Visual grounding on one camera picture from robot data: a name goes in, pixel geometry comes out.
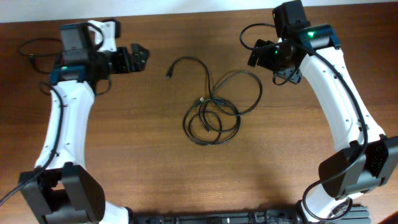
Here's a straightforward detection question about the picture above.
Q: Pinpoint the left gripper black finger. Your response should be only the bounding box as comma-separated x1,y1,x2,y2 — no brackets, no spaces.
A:
131,43,149,61
129,60,146,73

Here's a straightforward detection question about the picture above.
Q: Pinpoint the long black usb cable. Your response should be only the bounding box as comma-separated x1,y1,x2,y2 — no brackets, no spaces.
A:
165,56,264,117

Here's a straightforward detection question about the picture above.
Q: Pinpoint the short black usb cable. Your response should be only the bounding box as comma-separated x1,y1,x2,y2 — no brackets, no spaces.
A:
17,37,63,75

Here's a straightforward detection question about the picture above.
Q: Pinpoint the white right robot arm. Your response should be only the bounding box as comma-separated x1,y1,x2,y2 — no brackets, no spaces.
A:
249,23,397,223

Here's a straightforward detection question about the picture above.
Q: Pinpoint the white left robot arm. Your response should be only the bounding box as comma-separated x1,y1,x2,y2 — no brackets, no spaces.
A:
19,19,149,223

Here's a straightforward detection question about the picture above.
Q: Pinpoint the coiled black usb cable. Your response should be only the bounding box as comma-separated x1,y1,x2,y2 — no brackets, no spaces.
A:
182,96,241,146

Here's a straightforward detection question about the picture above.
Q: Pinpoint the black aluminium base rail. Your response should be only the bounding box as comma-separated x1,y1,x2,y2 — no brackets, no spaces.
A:
131,206,371,224

